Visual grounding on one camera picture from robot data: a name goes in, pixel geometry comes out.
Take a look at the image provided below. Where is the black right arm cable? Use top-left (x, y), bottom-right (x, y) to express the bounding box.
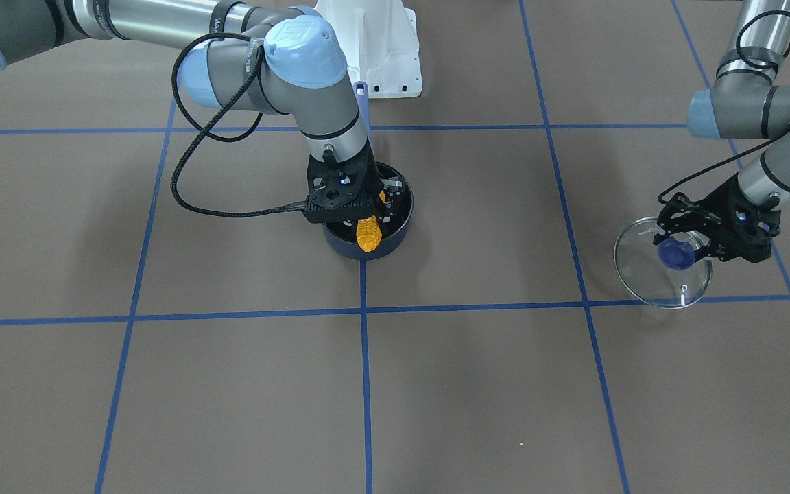
top-left (170, 33), bottom-right (310, 219)

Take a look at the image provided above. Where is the white robot mounting base plate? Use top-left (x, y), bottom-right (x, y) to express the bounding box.
top-left (315, 1), bottom-right (423, 98)

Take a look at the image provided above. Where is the glass pot lid blue knob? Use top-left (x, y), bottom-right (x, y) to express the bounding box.
top-left (612, 217), bottom-right (712, 309)

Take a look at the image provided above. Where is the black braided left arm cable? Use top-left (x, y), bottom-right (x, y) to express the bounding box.
top-left (657, 10), bottom-right (790, 205)

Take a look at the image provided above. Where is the dark blue saucepan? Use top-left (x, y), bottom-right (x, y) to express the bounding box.
top-left (322, 81), bottom-right (415, 261)

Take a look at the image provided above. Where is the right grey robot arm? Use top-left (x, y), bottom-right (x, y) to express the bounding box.
top-left (0, 1), bottom-right (392, 227)

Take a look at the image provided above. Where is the yellow plastic corn cob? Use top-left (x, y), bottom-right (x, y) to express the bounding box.
top-left (355, 215), bottom-right (383, 253)

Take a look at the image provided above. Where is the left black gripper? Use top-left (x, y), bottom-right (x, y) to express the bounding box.
top-left (652, 174), bottom-right (781, 269)

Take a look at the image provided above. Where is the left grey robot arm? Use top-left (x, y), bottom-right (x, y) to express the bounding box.
top-left (653, 1), bottom-right (790, 271)

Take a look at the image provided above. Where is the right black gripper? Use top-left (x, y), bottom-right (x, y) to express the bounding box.
top-left (303, 148), bottom-right (381, 223)

